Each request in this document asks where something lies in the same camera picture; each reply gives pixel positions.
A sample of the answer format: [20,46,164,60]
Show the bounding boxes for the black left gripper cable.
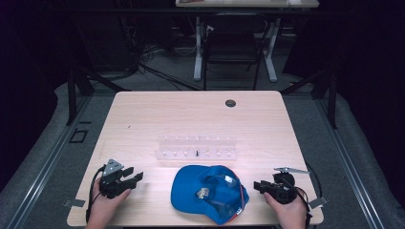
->
[85,166,107,224]

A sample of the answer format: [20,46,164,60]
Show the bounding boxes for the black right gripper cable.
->
[280,162,323,229]

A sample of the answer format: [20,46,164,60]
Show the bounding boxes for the white-legged desk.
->
[175,0,320,84]

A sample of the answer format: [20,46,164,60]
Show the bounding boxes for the person's right hand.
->
[263,191,309,229]

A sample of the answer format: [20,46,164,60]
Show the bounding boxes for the grey tape strip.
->
[308,196,330,210]
[62,198,87,209]

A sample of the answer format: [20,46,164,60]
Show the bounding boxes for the clear acrylic peg rack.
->
[154,134,239,161]

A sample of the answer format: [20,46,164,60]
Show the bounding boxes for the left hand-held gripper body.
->
[98,158,132,200]

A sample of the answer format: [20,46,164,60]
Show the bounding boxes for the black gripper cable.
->
[280,162,323,229]
[85,166,107,224]

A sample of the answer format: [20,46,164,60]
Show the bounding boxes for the black chair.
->
[202,11,272,92]

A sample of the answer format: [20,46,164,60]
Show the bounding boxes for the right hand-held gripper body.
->
[267,166,310,205]

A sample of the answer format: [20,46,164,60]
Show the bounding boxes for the blue baseball cap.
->
[170,164,250,226]

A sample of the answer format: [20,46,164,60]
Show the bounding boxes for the black floor cables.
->
[127,41,204,93]

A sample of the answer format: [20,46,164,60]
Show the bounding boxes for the person's left hand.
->
[85,188,133,229]

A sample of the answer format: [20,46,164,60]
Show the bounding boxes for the black metal frame stand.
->
[65,65,132,127]
[279,65,339,130]

